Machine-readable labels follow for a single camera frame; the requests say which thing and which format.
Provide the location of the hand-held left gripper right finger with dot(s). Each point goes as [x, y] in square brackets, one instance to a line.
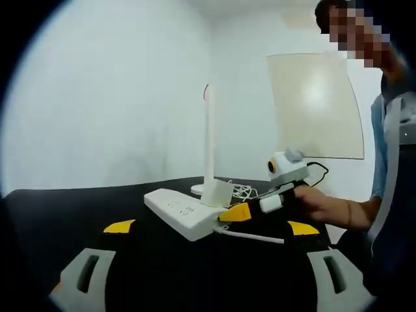
[352, 276]

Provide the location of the white grey chest device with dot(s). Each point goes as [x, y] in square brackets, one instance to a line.
[406, 130]

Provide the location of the white desk lamp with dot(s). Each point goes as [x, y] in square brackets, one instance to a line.
[209, 136]

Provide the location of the person's head and neck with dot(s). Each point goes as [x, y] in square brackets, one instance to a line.
[322, 16]

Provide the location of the black table cloth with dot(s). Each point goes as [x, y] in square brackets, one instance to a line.
[81, 208]

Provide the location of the white power strip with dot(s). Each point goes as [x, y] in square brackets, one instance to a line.
[182, 214]

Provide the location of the person's right hand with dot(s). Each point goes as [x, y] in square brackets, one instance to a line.
[321, 208]

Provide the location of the beige wall board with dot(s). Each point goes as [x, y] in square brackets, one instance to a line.
[312, 104]

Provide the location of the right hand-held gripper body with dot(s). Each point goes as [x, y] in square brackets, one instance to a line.
[286, 167]

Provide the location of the white desk lamp plug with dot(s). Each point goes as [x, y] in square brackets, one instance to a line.
[221, 195]

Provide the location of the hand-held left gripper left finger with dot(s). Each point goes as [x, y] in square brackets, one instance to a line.
[70, 276]

